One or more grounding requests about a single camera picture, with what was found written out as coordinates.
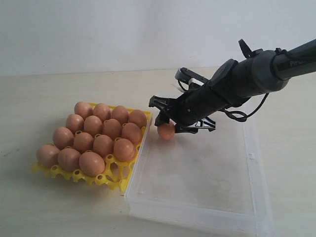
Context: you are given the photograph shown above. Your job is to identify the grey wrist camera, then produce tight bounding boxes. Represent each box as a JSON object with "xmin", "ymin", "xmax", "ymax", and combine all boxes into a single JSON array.
[{"xmin": 175, "ymin": 67, "xmax": 209, "ymax": 91}]

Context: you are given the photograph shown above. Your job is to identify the yellow plastic egg tray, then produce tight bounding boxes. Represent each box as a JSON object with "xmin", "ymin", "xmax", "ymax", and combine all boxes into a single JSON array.
[{"xmin": 31, "ymin": 111, "xmax": 152, "ymax": 192}]

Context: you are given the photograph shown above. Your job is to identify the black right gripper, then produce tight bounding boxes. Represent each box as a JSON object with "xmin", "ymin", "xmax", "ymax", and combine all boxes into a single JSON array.
[{"xmin": 149, "ymin": 86, "xmax": 228, "ymax": 134}]

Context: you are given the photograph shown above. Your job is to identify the clear plastic bin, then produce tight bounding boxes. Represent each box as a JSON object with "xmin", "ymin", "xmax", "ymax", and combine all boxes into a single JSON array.
[{"xmin": 125, "ymin": 113, "xmax": 274, "ymax": 237}]

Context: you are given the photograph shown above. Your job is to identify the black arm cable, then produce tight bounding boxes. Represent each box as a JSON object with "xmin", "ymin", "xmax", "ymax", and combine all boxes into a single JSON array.
[{"xmin": 223, "ymin": 38, "xmax": 292, "ymax": 123}]

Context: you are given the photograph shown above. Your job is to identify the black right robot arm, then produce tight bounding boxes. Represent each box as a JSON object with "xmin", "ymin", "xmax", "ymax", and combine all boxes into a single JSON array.
[{"xmin": 149, "ymin": 39, "xmax": 316, "ymax": 134}]

